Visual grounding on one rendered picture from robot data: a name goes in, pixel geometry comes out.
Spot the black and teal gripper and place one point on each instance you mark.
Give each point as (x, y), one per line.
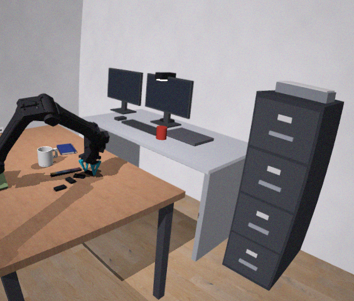
(88, 158)

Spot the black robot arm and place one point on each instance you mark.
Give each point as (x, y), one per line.
(43, 108)

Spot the grey metal mug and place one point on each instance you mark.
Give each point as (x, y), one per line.
(45, 156)

